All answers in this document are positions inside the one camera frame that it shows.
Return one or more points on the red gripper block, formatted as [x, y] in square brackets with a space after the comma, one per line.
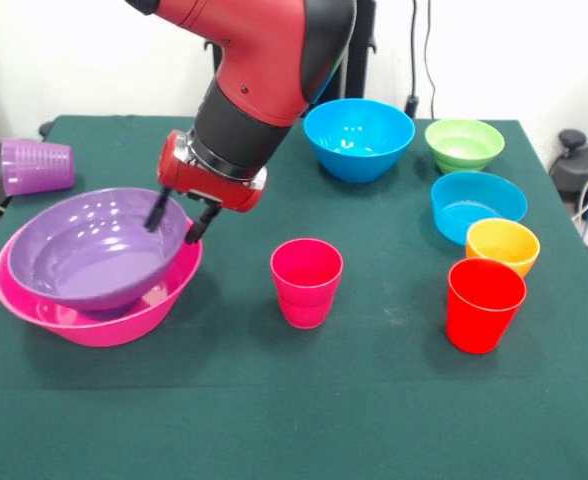
[204, 187]

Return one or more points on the purple plastic bowl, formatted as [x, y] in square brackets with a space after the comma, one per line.
[94, 250]

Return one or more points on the large pink plastic bowl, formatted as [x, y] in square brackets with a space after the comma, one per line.
[124, 330]

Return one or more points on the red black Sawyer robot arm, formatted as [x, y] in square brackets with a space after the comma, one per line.
[269, 60]

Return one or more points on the magenta plastic cup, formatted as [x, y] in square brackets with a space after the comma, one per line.
[306, 295]

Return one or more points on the purple plastic cup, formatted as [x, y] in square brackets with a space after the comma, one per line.
[36, 167]

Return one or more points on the large light blue plastic bowl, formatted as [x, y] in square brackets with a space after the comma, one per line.
[359, 160]

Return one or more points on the shallow light blue plastic bowl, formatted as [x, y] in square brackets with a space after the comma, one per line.
[454, 210]

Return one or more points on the dark green tablecloth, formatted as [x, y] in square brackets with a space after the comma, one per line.
[374, 425]

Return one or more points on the green plastic bowl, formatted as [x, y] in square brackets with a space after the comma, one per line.
[464, 145]

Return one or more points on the red plastic cup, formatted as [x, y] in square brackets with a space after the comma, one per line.
[479, 320]

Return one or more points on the orange plastic cup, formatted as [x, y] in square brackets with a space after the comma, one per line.
[504, 245]

